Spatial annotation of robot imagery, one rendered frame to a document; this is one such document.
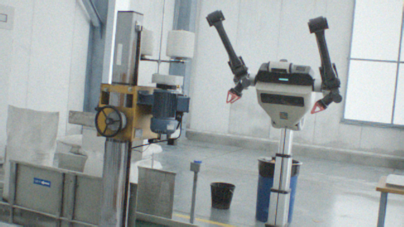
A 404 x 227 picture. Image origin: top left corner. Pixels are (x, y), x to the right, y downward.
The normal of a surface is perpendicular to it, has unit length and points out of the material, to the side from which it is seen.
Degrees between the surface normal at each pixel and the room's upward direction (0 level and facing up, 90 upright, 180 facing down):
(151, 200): 90
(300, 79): 130
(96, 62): 90
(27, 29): 90
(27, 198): 90
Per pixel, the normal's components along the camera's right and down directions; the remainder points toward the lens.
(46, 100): 0.92, 0.11
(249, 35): -0.39, 0.01
